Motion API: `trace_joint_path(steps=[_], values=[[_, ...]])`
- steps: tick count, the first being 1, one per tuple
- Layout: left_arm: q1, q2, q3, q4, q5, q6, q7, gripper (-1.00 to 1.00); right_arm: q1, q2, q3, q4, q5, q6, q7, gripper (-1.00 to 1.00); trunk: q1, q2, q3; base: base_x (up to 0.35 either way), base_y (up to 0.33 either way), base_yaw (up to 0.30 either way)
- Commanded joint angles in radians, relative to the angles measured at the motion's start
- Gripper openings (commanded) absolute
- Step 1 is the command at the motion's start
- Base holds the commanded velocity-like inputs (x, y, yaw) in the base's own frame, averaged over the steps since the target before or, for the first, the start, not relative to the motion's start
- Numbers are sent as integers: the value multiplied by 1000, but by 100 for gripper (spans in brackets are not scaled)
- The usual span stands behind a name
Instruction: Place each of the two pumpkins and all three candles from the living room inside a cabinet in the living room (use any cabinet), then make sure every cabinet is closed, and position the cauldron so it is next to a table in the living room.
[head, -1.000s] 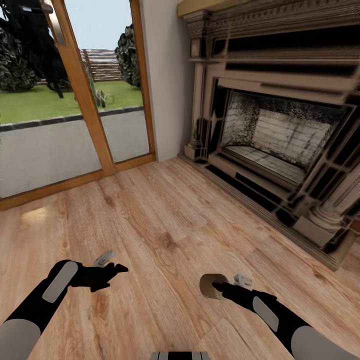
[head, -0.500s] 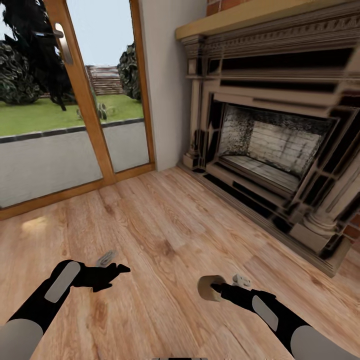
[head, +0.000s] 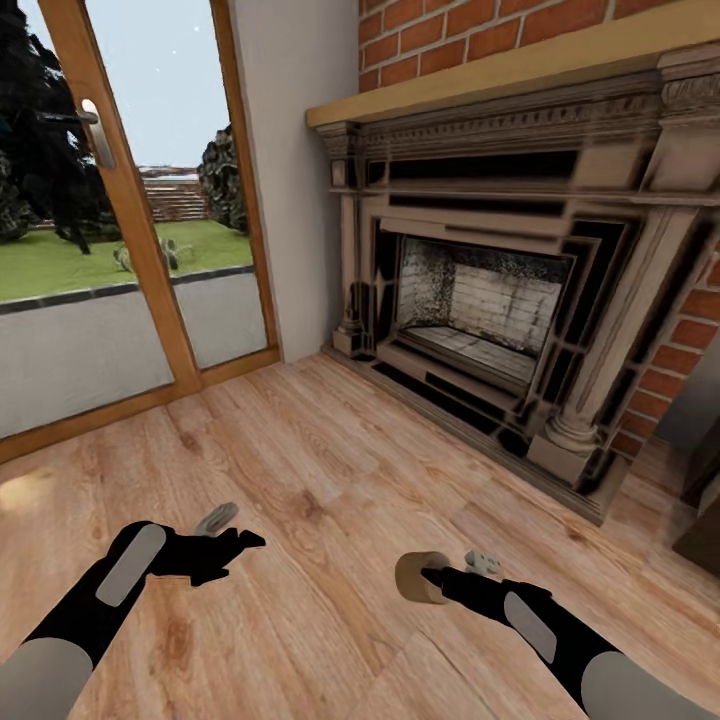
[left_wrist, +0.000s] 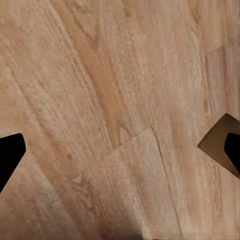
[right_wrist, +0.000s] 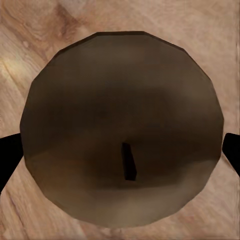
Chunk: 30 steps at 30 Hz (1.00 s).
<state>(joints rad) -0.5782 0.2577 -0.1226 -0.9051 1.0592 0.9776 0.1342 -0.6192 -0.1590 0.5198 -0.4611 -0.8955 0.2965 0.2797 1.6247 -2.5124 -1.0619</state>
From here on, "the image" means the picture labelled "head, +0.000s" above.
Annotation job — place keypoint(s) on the pillar candle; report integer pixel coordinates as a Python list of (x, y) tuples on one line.
[(410, 582)]

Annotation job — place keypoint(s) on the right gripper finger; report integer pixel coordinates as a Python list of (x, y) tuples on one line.
[(436, 577)]

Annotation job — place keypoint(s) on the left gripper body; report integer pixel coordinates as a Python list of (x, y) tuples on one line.
[(212, 554)]

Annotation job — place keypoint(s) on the wood fireplace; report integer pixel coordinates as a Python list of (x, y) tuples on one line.
[(510, 267)]

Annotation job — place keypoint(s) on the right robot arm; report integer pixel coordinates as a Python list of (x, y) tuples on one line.
[(605, 683)]

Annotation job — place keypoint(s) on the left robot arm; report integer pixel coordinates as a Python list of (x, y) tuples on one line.
[(44, 676)]

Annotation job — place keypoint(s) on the door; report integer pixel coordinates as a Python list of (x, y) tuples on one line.
[(132, 262)]

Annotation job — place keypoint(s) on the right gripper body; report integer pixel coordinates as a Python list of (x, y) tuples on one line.
[(466, 588)]

